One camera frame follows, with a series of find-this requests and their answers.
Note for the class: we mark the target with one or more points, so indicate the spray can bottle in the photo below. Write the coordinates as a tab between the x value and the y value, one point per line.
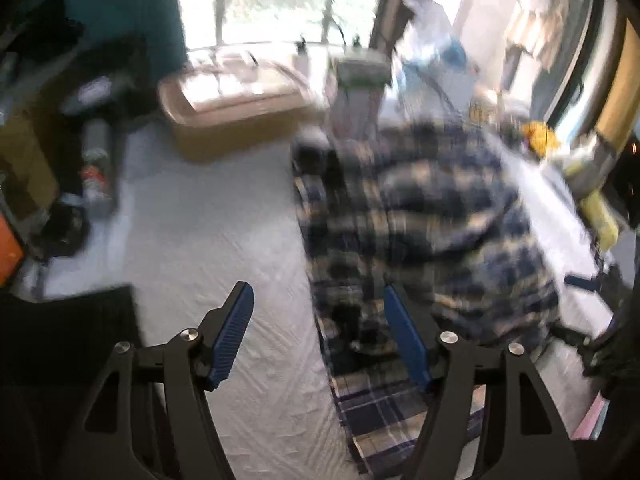
97	170

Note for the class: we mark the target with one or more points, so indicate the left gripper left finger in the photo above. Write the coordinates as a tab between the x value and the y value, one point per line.
146	416

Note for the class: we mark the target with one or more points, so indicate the black cloth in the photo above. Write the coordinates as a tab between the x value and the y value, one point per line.
51	354

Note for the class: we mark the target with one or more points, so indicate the orange lit monitor screen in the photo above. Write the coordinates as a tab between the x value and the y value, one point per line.
12	253

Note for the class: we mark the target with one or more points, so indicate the green white carton box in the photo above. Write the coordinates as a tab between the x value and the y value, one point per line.
355	88

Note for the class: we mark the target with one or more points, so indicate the navy plaid pants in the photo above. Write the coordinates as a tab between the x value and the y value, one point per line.
430	208

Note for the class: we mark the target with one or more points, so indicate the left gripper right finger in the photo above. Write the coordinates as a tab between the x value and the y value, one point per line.
521	434

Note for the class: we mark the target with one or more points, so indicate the yellow curtain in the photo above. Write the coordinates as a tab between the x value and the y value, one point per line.
621	107

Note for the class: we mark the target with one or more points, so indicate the cardboard box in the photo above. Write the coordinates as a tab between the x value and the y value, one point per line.
218	109

